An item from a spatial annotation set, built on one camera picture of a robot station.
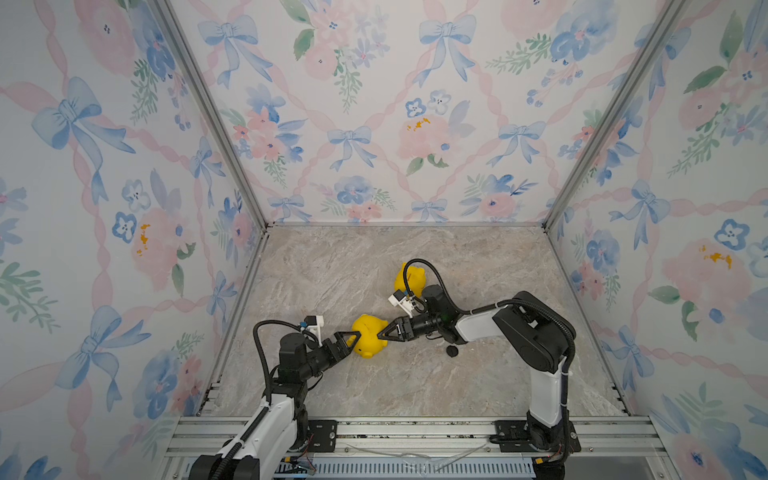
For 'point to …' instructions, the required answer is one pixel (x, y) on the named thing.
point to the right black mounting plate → (513, 436)
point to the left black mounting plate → (322, 436)
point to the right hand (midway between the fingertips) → (385, 337)
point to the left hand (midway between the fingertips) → (355, 339)
